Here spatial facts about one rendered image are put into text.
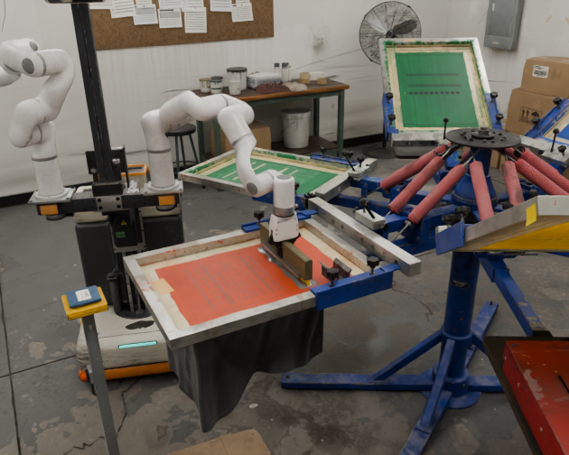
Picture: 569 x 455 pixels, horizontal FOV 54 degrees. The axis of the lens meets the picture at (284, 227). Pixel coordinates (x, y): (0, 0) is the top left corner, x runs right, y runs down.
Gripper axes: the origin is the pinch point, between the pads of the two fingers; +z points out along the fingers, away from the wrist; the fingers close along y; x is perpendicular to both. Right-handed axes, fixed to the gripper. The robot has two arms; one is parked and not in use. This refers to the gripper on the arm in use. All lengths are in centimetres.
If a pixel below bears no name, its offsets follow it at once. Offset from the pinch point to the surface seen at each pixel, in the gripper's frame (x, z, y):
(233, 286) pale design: 5.5, 5.7, 22.7
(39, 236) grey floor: -297, 104, 71
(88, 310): -5, 7, 69
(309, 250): -5.4, 5.7, -13.7
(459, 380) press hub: 9, 90, -91
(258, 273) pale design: 1.1, 5.7, 11.0
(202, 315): 17.2, 5.7, 38.2
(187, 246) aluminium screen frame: -25.0, 2.6, 28.7
